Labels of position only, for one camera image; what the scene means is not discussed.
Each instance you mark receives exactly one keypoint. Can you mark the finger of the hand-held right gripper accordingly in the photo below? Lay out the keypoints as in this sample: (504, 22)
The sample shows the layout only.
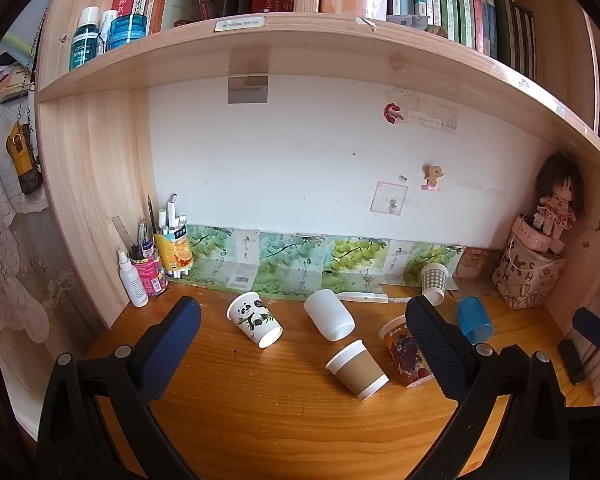
(596, 329)

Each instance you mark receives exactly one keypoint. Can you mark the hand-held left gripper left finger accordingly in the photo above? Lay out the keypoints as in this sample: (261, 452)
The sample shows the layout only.
(172, 345)

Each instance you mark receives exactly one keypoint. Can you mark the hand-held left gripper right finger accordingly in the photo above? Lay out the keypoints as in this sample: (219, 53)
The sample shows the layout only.
(437, 350)

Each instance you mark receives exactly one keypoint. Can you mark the red printed paper cup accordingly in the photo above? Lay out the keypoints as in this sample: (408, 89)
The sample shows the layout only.
(402, 352)

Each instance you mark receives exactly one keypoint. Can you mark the blue plastic cup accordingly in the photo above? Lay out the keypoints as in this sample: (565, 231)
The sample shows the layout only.
(474, 320)

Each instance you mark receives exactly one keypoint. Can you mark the checkered paper cup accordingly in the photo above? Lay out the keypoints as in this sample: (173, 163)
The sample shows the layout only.
(434, 280)

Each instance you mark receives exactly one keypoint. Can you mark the brown sleeve paper cup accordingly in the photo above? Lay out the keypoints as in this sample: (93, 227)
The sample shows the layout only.
(357, 371)

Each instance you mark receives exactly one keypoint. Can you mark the panda print paper cup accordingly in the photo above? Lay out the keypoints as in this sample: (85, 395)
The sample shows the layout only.
(254, 319)

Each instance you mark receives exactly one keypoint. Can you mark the white plastic cup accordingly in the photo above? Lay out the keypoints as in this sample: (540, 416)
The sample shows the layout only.
(328, 314)

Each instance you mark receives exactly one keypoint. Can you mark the black rectangular device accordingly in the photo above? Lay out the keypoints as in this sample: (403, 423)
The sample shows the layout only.
(572, 361)

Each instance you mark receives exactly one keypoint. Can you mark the white spray bottle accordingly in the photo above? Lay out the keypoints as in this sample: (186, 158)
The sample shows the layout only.
(136, 282)

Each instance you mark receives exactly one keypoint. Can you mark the pink can pen holder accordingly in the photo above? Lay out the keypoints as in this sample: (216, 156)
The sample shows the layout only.
(151, 272)

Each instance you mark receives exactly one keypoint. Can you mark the patterned fabric basket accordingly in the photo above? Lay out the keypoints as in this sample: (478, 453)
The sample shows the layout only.
(527, 277)

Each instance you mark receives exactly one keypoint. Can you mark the white paper strip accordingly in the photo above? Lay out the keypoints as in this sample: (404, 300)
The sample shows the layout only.
(365, 297)

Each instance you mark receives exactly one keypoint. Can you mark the orange carton pen holder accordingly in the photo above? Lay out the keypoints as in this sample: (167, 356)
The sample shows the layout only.
(175, 255)

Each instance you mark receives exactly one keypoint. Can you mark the pink patterned paper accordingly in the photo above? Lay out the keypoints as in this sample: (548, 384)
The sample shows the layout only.
(475, 262)

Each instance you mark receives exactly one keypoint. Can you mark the pink round box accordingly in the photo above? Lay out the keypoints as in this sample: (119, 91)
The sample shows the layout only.
(530, 235)

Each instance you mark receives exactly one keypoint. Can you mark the clear plastic ruler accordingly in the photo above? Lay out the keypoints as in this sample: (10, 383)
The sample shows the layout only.
(120, 232)

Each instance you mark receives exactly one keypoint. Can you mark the dark pencil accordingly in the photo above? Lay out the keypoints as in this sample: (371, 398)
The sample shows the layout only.
(151, 215)

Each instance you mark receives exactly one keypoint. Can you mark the brown-haired rag doll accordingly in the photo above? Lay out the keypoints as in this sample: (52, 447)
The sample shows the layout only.
(560, 195)

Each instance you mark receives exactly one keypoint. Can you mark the green grape-print cardboard strip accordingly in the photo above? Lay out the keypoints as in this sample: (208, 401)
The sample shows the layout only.
(290, 260)

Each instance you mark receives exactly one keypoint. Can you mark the square pink-edged sticker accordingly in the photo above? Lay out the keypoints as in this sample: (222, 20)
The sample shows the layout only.
(389, 198)

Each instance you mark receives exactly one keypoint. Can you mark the white lace curtain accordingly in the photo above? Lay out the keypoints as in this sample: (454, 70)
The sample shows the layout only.
(5, 260)

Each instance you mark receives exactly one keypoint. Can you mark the pale paper note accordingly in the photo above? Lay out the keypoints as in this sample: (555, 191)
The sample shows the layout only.
(440, 119)

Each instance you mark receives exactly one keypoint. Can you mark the brown yellow hanging bag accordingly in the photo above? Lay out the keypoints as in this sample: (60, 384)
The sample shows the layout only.
(24, 160)

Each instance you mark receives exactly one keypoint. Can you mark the blue cosmetic jar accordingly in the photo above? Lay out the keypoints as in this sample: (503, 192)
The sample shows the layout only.
(127, 31)

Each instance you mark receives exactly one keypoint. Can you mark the teal bottle white cap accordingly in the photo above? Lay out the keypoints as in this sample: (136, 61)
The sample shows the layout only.
(84, 40)

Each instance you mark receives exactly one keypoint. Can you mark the wooden bookshelf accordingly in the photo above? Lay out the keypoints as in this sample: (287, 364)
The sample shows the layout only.
(330, 50)

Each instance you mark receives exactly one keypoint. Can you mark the small white cap bottle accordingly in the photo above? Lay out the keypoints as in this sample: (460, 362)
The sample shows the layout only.
(107, 30)

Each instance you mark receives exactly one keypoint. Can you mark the white shelf label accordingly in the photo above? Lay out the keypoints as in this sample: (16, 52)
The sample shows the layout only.
(240, 23)

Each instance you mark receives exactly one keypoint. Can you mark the yellow figure wall hook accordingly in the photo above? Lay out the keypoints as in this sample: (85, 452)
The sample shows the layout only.
(434, 177)

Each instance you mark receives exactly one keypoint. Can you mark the red wall sticker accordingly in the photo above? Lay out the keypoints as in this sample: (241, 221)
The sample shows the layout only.
(392, 112)

